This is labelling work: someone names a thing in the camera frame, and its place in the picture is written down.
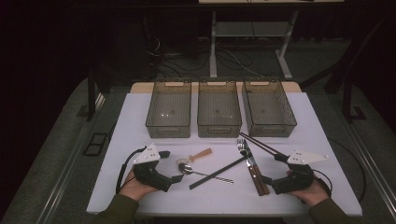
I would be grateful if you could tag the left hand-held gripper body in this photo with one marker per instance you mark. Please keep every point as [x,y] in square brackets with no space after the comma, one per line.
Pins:
[151,175]

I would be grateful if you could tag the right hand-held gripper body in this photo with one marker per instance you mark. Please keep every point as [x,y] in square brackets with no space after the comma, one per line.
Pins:
[297,180]

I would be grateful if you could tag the black chopstick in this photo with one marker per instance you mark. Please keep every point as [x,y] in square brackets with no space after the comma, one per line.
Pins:
[200,183]
[218,172]

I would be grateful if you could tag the dark brown chopstick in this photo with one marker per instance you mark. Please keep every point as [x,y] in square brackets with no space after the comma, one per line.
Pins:
[261,142]
[257,145]

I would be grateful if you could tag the smoky clear plastic bin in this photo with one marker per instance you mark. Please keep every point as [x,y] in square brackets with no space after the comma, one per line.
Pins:
[169,109]
[219,107]
[267,107]

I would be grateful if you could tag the person's left hand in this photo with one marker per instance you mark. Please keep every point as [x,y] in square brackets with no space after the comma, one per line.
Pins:
[134,188]

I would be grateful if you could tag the person's right hand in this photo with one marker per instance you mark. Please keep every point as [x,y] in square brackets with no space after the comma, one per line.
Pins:
[313,196]

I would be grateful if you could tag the white table cover sheet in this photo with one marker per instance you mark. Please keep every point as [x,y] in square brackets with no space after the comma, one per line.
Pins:
[218,199]

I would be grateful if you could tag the black metal stand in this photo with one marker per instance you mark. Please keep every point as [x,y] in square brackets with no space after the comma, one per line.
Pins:
[347,99]
[91,99]

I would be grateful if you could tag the metal floor rail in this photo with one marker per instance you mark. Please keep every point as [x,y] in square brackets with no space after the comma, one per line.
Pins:
[67,183]
[373,177]

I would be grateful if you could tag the white metal desk frame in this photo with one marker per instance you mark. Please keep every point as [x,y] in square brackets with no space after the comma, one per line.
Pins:
[213,46]

